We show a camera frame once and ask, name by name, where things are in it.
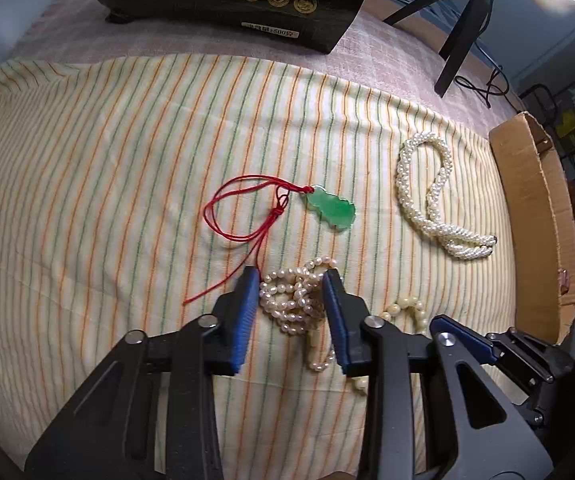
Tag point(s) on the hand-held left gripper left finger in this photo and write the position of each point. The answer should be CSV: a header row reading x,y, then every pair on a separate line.
x,y
247,310

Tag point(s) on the black printed bag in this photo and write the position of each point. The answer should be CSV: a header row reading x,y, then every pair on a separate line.
x,y
192,10

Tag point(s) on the cardboard box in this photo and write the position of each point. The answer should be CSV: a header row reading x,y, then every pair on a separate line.
x,y
532,210

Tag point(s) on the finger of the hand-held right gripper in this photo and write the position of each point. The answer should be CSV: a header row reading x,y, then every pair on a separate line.
x,y
472,342

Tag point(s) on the pink plaid sheet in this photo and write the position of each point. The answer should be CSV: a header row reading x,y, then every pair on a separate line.
x,y
392,60

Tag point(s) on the striped cloth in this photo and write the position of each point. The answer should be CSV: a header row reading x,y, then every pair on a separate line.
x,y
92,185

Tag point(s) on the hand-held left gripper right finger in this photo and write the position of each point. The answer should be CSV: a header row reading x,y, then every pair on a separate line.
x,y
335,320

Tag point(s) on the black tripod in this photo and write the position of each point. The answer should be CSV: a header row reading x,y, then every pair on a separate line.
x,y
455,45

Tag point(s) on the black low rack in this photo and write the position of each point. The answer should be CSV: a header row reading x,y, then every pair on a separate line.
x,y
537,91

